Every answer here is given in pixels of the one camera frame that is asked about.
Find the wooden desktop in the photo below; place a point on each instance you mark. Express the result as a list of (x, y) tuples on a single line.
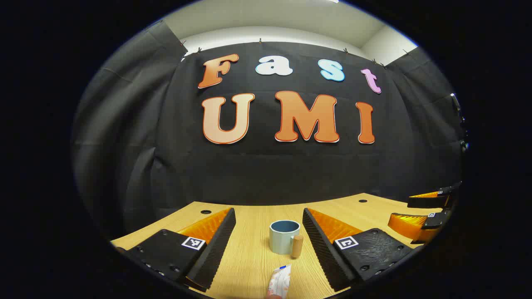
[(253, 232)]

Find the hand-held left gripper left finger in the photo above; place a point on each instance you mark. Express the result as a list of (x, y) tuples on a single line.
[(216, 245)]

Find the white toothpaste tube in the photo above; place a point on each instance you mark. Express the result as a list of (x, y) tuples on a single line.
[(280, 280)]

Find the black backdrop cloth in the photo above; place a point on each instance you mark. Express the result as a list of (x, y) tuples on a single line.
[(266, 170)]

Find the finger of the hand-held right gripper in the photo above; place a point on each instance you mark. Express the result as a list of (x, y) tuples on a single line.
[(428, 201), (409, 226)]

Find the dark device on stand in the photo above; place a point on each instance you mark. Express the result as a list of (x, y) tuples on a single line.
[(462, 124)]

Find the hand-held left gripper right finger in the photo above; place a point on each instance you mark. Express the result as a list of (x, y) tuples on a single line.
[(322, 247)]

